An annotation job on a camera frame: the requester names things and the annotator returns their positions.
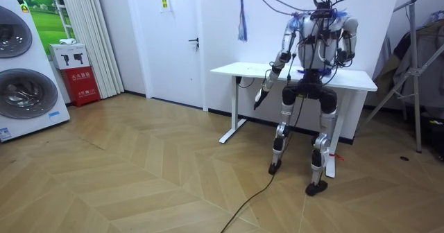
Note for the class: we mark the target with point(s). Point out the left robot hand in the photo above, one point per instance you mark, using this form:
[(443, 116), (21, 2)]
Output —
[(260, 99)]

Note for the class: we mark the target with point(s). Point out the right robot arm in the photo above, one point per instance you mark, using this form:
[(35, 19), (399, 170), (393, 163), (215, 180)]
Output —
[(350, 28)]

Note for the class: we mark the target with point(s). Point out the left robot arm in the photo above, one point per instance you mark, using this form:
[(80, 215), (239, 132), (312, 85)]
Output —
[(279, 60)]

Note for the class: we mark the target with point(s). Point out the white desk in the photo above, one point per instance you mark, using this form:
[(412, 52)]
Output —
[(249, 70)]

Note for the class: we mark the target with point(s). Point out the robot legs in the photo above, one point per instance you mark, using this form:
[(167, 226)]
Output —
[(327, 122)]

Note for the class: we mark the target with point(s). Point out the robot body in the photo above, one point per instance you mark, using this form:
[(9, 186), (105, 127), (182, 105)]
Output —
[(314, 42)]

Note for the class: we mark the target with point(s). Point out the red tag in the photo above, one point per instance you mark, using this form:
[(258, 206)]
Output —
[(337, 156)]

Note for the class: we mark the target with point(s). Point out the white door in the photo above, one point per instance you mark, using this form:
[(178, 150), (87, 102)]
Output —
[(173, 52)]

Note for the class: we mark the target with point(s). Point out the yellow door sign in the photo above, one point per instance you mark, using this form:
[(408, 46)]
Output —
[(165, 3)]

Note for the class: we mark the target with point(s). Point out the small dark floor disc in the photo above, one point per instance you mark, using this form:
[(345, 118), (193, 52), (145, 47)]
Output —
[(404, 158)]

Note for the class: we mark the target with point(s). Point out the grey metal drying rack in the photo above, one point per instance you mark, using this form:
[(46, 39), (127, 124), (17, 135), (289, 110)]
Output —
[(414, 70)]

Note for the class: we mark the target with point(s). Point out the grey hanging clothes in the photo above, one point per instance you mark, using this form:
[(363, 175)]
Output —
[(428, 52)]

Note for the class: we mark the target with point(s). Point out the black bin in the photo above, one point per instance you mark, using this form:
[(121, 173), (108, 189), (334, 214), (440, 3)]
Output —
[(435, 132)]

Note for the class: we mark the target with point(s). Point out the white pleated curtain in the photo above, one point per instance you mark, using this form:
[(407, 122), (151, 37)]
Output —
[(93, 35)]

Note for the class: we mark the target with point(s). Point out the red fire extinguisher box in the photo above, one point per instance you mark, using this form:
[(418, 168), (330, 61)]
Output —
[(81, 85)]

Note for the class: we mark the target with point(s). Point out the white cardboard box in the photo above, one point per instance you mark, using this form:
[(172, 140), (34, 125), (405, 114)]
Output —
[(69, 56)]

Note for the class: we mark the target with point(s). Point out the small white object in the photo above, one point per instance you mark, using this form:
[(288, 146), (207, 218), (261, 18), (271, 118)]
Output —
[(68, 41)]

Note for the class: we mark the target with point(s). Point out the white ladder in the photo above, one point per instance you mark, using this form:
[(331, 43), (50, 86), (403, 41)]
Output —
[(61, 11)]

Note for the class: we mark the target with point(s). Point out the white washing machine tower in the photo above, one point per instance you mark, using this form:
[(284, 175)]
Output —
[(31, 63)]

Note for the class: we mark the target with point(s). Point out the green landscape wall poster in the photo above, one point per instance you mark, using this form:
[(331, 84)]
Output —
[(45, 21)]

